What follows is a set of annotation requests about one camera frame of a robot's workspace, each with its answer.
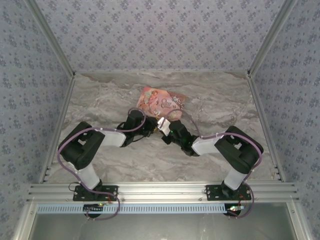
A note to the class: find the pink storybook-style box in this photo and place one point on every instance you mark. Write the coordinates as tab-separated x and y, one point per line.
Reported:
155	100

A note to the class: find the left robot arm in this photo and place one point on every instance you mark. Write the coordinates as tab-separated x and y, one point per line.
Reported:
80	150

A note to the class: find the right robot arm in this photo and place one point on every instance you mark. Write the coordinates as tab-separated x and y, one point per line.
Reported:
240	150

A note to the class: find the aluminium front beam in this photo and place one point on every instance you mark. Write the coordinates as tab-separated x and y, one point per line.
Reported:
160	192

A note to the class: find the grey metal tray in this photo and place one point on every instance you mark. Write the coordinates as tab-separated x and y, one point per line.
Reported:
160	225

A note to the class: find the small black circuit board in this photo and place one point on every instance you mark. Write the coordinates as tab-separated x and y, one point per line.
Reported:
235	209
93	207

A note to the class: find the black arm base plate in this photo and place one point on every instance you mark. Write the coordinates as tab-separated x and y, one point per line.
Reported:
110	193
212	193

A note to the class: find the aluminium side rail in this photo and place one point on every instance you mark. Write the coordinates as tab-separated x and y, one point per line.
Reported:
58	125
266	125

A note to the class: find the aluminium corner post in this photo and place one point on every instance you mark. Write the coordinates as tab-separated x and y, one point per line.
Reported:
51	37
272	35

